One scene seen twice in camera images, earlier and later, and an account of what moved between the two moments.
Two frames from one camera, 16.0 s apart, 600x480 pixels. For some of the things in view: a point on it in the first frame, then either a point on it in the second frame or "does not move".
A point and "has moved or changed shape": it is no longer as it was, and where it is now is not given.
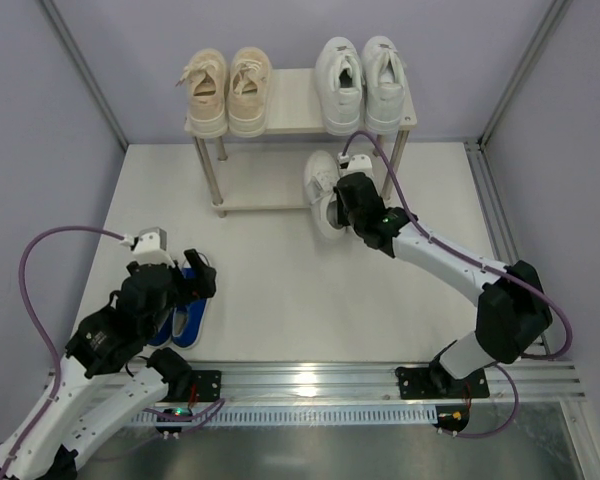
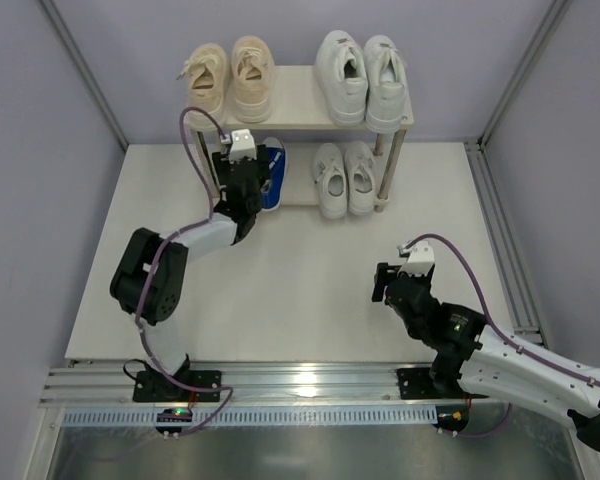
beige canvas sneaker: (250, 93) has moved or changed shape
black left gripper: (189, 282) -> (245, 168)
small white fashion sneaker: (321, 176) has moved or changed shape
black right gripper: (350, 195) -> (387, 279)
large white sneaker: (384, 85) does not move
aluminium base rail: (378, 382) does not move
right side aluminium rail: (484, 176) does not move
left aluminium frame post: (55, 17) does not move
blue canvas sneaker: (189, 319) -> (272, 191)
